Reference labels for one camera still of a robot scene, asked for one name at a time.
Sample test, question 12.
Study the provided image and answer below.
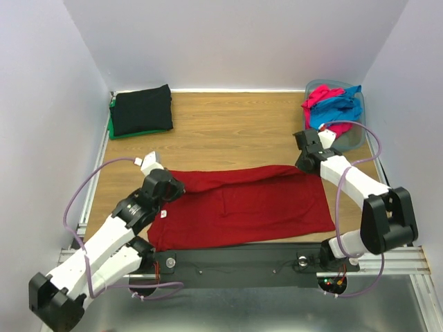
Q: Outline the blue t-shirt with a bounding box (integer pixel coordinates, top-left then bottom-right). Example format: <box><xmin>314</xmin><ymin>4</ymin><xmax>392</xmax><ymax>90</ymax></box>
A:
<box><xmin>309</xmin><ymin>85</ymin><xmax>363</xmax><ymax>129</ymax></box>

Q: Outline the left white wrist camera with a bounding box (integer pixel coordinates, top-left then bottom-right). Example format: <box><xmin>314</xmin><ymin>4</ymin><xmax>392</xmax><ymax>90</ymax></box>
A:
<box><xmin>134</xmin><ymin>151</ymin><xmax>164</xmax><ymax>176</ymax></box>

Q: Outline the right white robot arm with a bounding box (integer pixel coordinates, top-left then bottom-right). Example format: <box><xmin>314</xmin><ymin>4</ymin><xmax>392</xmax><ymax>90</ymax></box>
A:
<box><xmin>294</xmin><ymin>129</ymin><xmax>418</xmax><ymax>270</ymax></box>

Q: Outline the pink t-shirt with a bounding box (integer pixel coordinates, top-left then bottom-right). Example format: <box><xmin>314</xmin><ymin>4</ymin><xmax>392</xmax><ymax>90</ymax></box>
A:
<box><xmin>301</xmin><ymin>84</ymin><xmax>352</xmax><ymax>138</ymax></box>

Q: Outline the folded black t-shirt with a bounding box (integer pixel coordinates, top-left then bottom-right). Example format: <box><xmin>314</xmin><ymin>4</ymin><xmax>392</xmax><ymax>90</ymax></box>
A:
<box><xmin>109</xmin><ymin>84</ymin><xmax>173</xmax><ymax>138</ymax></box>

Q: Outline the grey plastic basket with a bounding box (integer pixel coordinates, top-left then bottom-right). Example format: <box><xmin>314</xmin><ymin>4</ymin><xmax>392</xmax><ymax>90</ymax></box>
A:
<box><xmin>305</xmin><ymin>80</ymin><xmax>365</xmax><ymax>152</ymax></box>

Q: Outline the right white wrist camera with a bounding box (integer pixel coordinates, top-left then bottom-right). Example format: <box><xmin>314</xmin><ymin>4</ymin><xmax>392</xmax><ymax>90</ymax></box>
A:
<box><xmin>318</xmin><ymin>129</ymin><xmax>336</xmax><ymax>149</ymax></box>

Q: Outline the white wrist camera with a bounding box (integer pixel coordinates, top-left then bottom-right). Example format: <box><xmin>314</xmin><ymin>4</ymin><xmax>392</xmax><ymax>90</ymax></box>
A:
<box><xmin>134</xmin><ymin>151</ymin><xmax>164</xmax><ymax>176</ymax></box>
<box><xmin>318</xmin><ymin>129</ymin><xmax>336</xmax><ymax>149</ymax></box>

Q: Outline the folded green t-shirt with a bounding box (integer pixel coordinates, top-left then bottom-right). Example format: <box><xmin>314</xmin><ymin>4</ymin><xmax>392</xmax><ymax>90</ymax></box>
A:
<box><xmin>108</xmin><ymin>97</ymin><xmax>168</xmax><ymax>140</ymax></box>

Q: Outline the red t-shirt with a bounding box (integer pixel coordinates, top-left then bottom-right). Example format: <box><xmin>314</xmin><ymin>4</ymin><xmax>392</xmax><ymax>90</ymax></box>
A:
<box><xmin>147</xmin><ymin>165</ymin><xmax>335</xmax><ymax>251</ymax></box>

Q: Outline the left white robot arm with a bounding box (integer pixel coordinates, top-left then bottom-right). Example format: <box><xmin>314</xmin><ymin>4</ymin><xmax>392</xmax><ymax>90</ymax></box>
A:
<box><xmin>28</xmin><ymin>168</ymin><xmax>185</xmax><ymax>331</ymax></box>

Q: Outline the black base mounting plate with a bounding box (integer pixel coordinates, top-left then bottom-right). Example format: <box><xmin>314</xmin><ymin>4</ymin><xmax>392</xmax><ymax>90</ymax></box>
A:
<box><xmin>129</xmin><ymin>243</ymin><xmax>359</xmax><ymax>288</ymax></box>

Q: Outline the aluminium frame rail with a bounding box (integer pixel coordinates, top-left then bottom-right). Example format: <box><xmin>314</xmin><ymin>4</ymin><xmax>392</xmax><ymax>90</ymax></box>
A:
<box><xmin>41</xmin><ymin>127</ymin><xmax>111</xmax><ymax>332</ymax></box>

